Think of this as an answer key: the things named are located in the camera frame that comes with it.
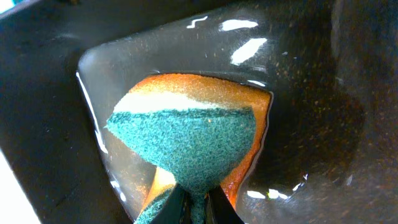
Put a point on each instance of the black water tray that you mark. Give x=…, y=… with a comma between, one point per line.
x=330, y=153

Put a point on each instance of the green yellow scrub sponge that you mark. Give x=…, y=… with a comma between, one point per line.
x=200, y=132

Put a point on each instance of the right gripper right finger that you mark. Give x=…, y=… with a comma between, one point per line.
x=218, y=209

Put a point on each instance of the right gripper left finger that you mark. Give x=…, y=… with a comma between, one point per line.
x=174, y=210

